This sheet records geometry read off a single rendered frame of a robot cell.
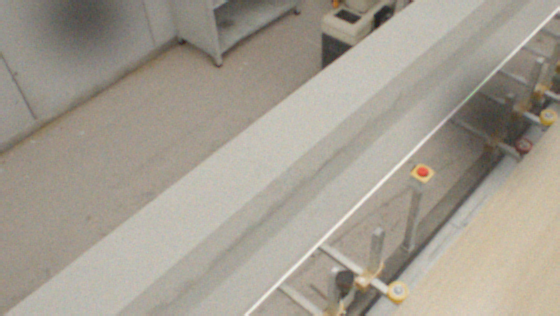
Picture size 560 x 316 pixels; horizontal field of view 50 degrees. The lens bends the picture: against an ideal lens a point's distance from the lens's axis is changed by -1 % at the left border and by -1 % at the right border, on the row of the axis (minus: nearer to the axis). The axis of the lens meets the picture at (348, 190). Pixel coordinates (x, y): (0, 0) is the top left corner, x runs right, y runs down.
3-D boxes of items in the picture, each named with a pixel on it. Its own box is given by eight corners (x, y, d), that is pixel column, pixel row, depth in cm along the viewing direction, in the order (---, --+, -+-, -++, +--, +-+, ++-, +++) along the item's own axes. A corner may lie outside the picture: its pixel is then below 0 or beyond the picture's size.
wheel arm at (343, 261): (313, 247, 249) (313, 241, 246) (318, 242, 251) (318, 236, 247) (397, 308, 233) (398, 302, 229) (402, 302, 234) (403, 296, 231)
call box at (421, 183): (407, 186, 228) (409, 173, 222) (417, 175, 232) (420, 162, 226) (422, 195, 226) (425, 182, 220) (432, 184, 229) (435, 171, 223)
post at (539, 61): (510, 130, 314) (535, 58, 277) (514, 126, 316) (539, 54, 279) (516, 133, 313) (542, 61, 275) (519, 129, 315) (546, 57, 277)
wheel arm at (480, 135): (444, 121, 300) (445, 115, 297) (447, 118, 302) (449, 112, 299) (520, 164, 284) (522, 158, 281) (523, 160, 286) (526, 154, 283)
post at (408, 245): (400, 248, 263) (412, 184, 228) (406, 241, 266) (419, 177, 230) (408, 254, 261) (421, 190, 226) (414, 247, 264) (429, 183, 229)
